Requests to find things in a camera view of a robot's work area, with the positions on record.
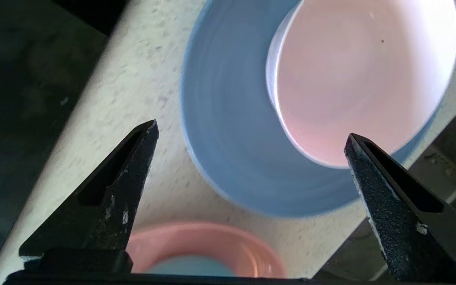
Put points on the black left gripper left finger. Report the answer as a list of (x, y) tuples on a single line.
[(109, 209)]

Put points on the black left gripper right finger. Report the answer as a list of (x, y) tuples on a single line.
[(410, 229)]

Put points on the pink bowl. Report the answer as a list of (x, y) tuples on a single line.
[(362, 79)]

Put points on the stainless steel sink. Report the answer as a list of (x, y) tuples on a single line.
[(430, 178)]

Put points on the teal bowl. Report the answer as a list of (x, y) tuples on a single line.
[(192, 267)]

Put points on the pink plate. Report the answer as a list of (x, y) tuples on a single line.
[(212, 241)]

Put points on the black induction cooktop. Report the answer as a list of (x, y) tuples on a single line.
[(22, 99)]

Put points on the blue grey plate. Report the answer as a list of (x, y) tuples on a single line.
[(232, 118)]

